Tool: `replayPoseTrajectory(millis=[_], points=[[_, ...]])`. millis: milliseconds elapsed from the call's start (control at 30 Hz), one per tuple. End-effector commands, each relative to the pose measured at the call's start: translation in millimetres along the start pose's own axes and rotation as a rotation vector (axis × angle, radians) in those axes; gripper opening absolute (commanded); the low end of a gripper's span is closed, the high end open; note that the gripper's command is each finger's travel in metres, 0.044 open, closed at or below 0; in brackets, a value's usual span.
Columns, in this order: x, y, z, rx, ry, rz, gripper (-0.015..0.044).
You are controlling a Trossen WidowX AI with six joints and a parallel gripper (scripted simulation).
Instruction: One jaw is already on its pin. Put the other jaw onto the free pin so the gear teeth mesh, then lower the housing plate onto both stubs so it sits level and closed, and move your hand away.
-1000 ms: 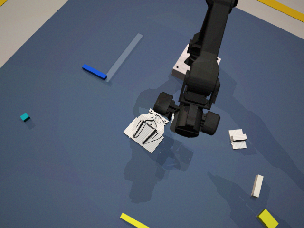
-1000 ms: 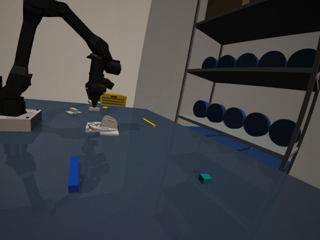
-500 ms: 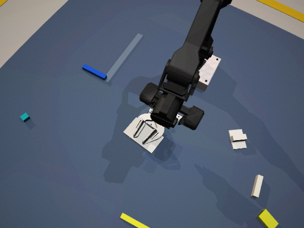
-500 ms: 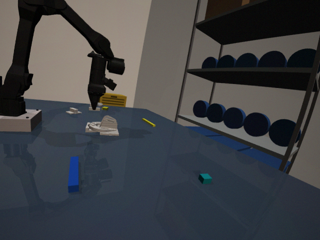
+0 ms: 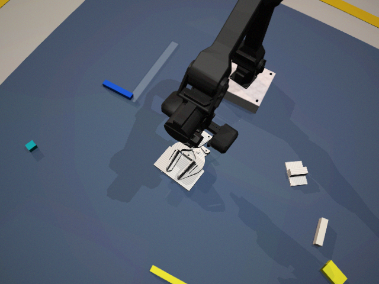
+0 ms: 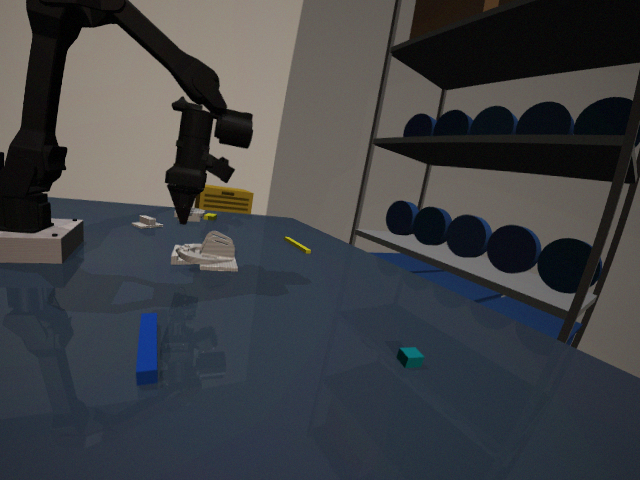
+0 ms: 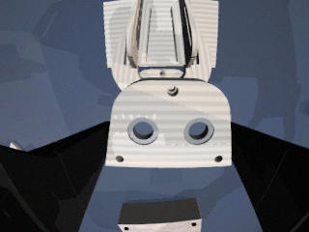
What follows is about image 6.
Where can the small teal block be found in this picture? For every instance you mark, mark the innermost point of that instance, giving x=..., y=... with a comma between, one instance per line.
x=410, y=357

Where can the blue rectangular block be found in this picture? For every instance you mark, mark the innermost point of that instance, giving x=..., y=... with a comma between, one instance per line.
x=146, y=369

